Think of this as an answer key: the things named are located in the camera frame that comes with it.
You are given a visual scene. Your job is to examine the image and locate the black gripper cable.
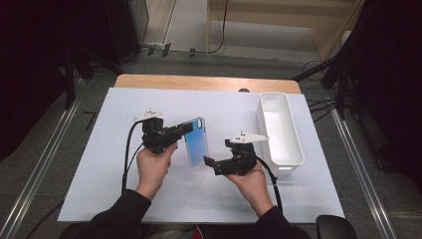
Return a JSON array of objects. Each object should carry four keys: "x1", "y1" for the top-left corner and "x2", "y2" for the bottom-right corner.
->
[
  {"x1": 120, "y1": 119, "x2": 145, "y2": 194},
  {"x1": 255, "y1": 155, "x2": 284, "y2": 215}
]

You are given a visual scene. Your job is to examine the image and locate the white table board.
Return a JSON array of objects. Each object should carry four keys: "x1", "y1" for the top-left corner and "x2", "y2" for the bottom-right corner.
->
[{"x1": 57, "y1": 87, "x2": 346, "y2": 224}]

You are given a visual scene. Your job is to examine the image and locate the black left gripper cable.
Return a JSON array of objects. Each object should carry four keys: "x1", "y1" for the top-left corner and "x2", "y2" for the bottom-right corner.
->
[{"x1": 120, "y1": 119, "x2": 145, "y2": 194}]

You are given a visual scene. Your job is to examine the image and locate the white power strip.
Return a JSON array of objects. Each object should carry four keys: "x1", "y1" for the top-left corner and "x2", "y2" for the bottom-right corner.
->
[{"x1": 141, "y1": 41, "x2": 173, "y2": 58}]

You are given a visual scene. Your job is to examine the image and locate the person's left hand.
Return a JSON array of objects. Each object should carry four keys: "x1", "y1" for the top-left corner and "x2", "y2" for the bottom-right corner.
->
[{"x1": 135, "y1": 141, "x2": 179, "y2": 202}]

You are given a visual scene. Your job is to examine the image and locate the metal floor rail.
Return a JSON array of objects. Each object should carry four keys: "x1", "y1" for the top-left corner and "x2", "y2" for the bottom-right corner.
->
[
  {"x1": 0, "y1": 96, "x2": 83, "y2": 239},
  {"x1": 331, "y1": 109, "x2": 399, "y2": 239}
]

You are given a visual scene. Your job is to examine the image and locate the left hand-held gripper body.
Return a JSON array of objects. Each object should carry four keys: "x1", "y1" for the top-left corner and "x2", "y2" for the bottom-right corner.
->
[{"x1": 133, "y1": 110, "x2": 182, "y2": 155}]

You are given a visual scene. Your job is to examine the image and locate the black floor cables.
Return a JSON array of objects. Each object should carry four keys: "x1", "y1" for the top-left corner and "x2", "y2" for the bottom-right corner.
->
[{"x1": 303, "y1": 59, "x2": 341, "y2": 123}]

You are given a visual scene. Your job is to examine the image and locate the person's right hand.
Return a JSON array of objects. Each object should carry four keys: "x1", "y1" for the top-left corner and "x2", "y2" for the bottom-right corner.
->
[{"x1": 224, "y1": 160, "x2": 276, "y2": 219}]

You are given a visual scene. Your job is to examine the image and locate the black cabinet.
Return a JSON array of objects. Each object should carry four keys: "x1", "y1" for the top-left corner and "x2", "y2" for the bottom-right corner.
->
[{"x1": 103, "y1": 0, "x2": 150, "y2": 67}]

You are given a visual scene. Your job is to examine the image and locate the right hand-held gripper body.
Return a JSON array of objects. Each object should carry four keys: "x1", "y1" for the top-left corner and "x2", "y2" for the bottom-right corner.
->
[{"x1": 213, "y1": 130, "x2": 271, "y2": 177}]

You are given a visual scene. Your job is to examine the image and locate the translucent iridescent phone case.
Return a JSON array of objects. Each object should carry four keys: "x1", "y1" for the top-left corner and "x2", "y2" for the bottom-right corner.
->
[{"x1": 183, "y1": 116, "x2": 211, "y2": 169}]

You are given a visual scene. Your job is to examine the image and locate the black curtain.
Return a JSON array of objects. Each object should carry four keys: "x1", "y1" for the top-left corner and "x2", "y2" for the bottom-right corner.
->
[
  {"x1": 0, "y1": 0, "x2": 110, "y2": 160},
  {"x1": 344, "y1": 0, "x2": 422, "y2": 187}
]

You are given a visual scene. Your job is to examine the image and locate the wooden table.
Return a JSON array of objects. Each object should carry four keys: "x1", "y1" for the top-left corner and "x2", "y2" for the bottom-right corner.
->
[{"x1": 113, "y1": 73, "x2": 303, "y2": 95}]

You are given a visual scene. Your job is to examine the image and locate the black hanging cable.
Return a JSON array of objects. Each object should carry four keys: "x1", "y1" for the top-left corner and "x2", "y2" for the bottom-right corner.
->
[{"x1": 207, "y1": 0, "x2": 230, "y2": 55}]

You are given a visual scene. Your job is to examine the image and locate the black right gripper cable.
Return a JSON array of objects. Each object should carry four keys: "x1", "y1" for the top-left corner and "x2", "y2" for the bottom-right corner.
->
[{"x1": 255, "y1": 155, "x2": 284, "y2": 215}]

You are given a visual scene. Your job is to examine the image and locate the thin black floor cable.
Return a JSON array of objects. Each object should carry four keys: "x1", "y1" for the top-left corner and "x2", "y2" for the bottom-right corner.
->
[{"x1": 31, "y1": 198, "x2": 67, "y2": 232}]

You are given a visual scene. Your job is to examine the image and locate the white plastic storage bin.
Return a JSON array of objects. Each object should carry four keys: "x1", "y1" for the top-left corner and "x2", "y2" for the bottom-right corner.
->
[{"x1": 256, "y1": 91, "x2": 306, "y2": 176}]

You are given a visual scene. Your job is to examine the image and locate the black stand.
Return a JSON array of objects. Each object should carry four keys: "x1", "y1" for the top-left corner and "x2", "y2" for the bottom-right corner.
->
[
  {"x1": 292, "y1": 56, "x2": 352, "y2": 120},
  {"x1": 63, "y1": 43, "x2": 123, "y2": 111}
]

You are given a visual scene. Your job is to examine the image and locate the black chair armrest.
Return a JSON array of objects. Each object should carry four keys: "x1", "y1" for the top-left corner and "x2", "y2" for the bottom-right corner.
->
[{"x1": 315, "y1": 214, "x2": 358, "y2": 239}]

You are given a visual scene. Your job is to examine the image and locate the wooden shelf unit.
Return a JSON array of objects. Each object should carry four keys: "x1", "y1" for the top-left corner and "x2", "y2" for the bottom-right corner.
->
[{"x1": 205, "y1": 0, "x2": 366, "y2": 63}]

